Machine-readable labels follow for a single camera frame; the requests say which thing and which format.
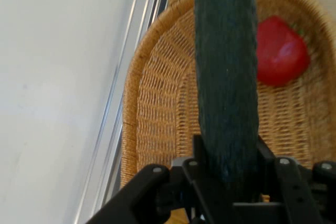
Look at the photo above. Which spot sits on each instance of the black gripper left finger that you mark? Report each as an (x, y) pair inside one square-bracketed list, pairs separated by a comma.
[(147, 190)]

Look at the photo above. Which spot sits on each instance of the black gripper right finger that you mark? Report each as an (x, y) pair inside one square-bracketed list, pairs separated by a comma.
[(294, 190)]

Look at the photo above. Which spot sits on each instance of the dark green cucumber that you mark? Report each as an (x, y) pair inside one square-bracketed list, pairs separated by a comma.
[(225, 77)]

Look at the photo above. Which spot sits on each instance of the red round toy fruit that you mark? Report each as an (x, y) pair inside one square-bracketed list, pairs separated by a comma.
[(281, 53)]

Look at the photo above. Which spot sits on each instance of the aluminium window rail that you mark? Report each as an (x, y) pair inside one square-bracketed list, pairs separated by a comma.
[(115, 98)]

